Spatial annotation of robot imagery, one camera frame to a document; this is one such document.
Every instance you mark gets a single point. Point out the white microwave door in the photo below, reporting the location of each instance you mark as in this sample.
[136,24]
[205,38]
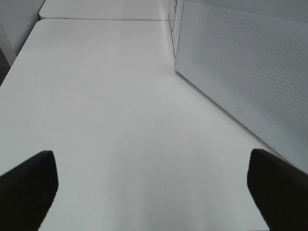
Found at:
[251,58]

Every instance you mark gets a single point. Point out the white microwave oven body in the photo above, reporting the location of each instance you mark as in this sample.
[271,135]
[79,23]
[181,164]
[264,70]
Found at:
[175,9]

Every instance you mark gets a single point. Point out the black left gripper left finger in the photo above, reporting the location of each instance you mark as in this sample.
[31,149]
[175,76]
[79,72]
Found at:
[27,192]

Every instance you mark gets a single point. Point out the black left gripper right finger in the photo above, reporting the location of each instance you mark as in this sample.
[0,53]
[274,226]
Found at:
[279,190]

